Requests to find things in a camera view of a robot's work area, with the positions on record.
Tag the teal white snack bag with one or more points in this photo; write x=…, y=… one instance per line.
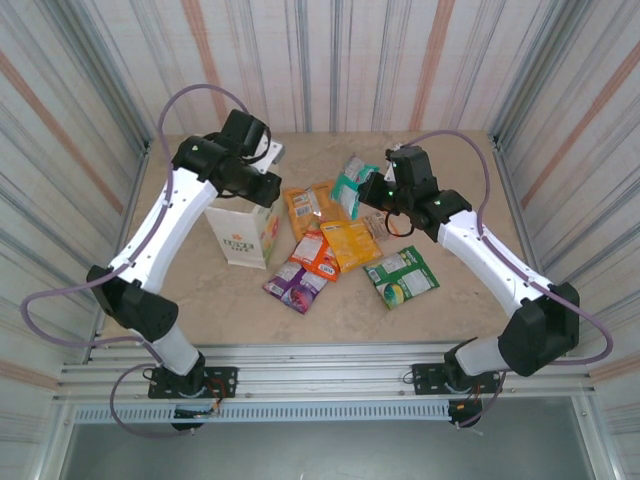
x=345, y=192

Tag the small brown snack packet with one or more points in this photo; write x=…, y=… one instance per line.
x=375, y=226

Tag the yellow orange snack bag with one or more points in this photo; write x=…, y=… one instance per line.
x=350, y=245

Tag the white printed paper bag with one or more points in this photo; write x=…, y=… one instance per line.
x=240, y=235

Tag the yellow-orange snack packet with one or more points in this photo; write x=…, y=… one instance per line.
x=300, y=220

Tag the red rainbow candy bag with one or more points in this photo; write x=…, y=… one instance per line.
x=315, y=255

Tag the green snack bag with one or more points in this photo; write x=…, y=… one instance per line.
x=405, y=280

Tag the purple snack bag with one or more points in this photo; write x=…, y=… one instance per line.
x=295, y=290

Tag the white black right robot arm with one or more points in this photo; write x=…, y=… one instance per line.
x=480, y=250

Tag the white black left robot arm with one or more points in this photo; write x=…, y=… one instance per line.
x=165, y=225

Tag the aluminium front beam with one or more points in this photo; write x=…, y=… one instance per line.
x=320, y=370

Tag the small green circuit board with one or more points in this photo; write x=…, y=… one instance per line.
x=195, y=413

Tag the grey metal panel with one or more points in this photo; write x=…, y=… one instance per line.
x=320, y=450

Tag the aluminium side rail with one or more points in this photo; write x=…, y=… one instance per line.
x=142, y=160
x=505, y=165

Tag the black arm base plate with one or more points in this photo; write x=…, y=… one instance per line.
x=225, y=382
x=425, y=380

